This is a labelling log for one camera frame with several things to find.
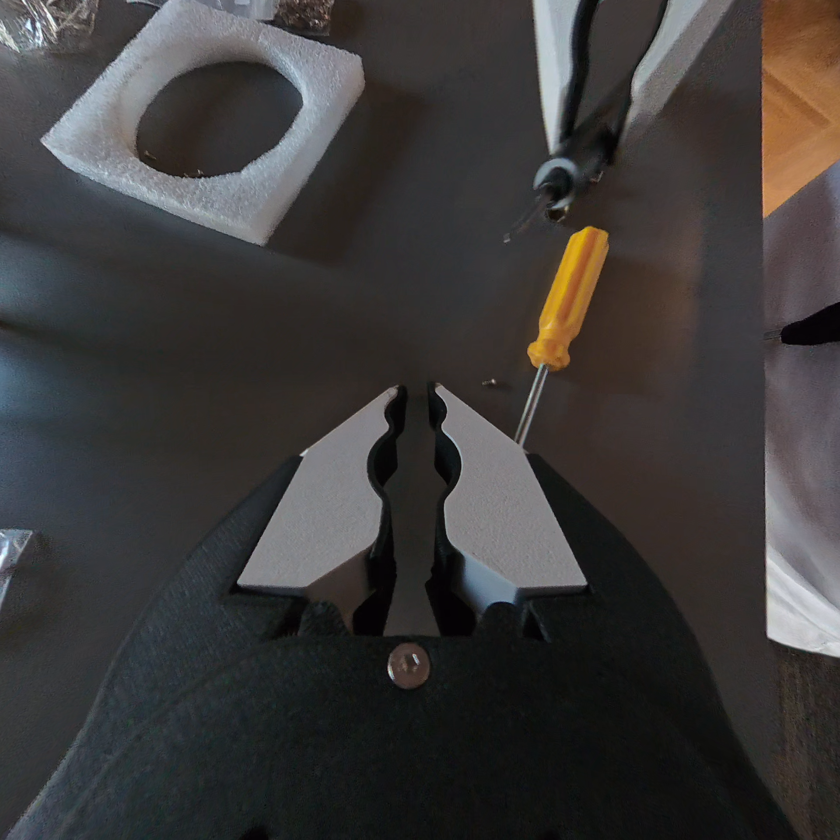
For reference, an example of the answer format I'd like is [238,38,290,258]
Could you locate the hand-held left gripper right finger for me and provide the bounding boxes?
[425,382,588,621]

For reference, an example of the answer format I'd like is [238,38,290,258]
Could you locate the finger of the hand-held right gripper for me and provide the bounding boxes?
[532,0,601,158]
[620,0,737,155]

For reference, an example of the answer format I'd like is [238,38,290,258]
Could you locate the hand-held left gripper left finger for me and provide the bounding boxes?
[236,386,409,621]

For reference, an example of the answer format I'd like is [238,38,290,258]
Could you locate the black electric screwdriver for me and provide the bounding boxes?
[502,0,670,245]

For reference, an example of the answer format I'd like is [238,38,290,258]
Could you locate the yellow handled screwdriver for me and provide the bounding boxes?
[514,226,611,448]

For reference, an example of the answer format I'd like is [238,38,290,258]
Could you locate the white foam frame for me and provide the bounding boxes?
[41,0,366,248]

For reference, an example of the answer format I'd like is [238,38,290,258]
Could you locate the dark grey desk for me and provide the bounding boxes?
[0,0,772,840]

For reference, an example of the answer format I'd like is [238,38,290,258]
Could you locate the clear zip bag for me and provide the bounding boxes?
[0,528,35,611]

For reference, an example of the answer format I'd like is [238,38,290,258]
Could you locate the pile of small screw bags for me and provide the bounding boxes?
[0,0,337,55]

